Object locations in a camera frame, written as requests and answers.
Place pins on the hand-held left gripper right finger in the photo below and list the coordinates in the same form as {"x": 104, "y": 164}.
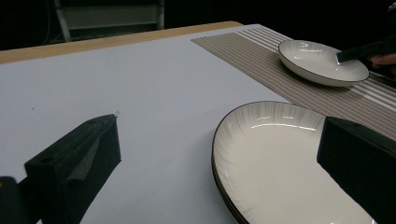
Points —
{"x": 358, "y": 165}

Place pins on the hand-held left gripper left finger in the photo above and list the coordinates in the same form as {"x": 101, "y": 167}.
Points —
{"x": 71, "y": 168}

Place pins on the white plate with dark rim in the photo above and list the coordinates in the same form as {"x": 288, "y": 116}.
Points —
{"x": 311, "y": 62}
{"x": 274, "y": 168}
{"x": 221, "y": 194}

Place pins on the white board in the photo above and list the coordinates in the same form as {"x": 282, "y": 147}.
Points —
{"x": 140, "y": 87}

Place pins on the striped brown placemat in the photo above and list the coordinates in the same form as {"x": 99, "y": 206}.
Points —
{"x": 249, "y": 56}

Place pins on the wooden table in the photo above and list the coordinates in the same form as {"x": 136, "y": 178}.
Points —
{"x": 93, "y": 43}

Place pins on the white metal desk frame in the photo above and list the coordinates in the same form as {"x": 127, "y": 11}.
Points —
{"x": 109, "y": 17}

